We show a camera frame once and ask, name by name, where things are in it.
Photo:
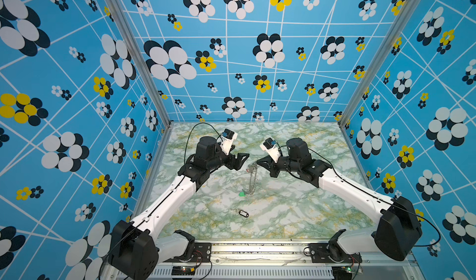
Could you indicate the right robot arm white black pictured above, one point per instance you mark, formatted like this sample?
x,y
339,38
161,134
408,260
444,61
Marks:
x,y
397,229

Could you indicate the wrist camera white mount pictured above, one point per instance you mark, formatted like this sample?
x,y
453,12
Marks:
x,y
272,148
227,139

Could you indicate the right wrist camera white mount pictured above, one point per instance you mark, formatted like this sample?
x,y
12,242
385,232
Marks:
x,y
272,148

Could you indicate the aluminium corner post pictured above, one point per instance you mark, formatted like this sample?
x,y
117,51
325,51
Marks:
x,y
381,54
127,35

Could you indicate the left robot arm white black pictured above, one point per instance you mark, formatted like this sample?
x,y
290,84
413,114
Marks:
x,y
136,247

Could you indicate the aluminium front rail frame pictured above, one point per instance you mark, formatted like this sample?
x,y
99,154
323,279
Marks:
x,y
284,259

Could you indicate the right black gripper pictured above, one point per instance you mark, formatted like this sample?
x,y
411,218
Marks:
x,y
268,160

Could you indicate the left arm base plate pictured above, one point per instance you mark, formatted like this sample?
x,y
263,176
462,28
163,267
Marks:
x,y
201,253

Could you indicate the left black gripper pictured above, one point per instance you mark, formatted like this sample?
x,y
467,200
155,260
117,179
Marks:
x,y
238,163

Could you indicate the green circuit board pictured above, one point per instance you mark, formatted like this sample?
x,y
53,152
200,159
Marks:
x,y
342,273
183,271

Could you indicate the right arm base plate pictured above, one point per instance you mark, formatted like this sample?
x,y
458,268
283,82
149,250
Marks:
x,y
323,253

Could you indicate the metal keyring disc with rings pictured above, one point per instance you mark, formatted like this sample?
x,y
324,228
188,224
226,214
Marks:
x,y
252,171

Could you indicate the right aluminium corner post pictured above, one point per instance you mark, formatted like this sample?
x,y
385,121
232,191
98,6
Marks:
x,y
381,54

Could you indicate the left green circuit board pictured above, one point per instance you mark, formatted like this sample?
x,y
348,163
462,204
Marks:
x,y
183,271

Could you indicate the black key tag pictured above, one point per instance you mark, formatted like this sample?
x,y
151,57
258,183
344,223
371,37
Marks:
x,y
243,213

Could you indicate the left aluminium corner post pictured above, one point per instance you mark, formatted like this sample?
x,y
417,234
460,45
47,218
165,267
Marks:
x,y
127,35

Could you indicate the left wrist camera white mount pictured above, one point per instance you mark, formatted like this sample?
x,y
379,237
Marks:
x,y
227,139

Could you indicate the right green circuit board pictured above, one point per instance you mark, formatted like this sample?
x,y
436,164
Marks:
x,y
342,273

